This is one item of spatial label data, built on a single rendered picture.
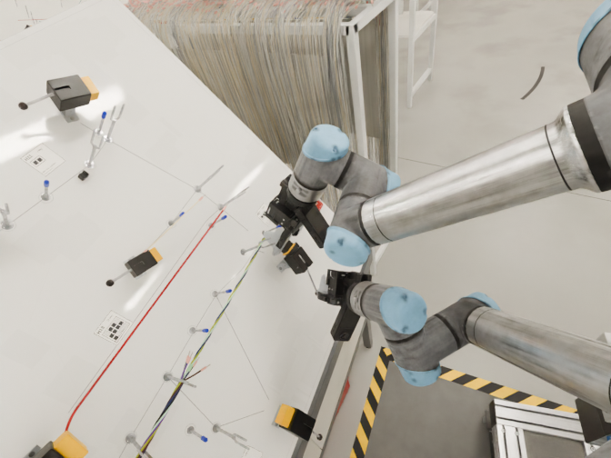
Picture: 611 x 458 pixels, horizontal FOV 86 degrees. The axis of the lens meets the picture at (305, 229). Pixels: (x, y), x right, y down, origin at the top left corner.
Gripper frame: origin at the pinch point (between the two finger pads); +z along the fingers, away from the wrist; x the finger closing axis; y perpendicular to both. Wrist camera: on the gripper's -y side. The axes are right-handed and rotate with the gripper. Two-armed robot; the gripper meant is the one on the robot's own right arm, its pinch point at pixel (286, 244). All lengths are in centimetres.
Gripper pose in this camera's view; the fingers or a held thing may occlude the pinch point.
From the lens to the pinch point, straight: 85.6
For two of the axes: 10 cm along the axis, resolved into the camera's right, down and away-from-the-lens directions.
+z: -3.1, 5.5, 7.8
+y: -7.8, -6.2, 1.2
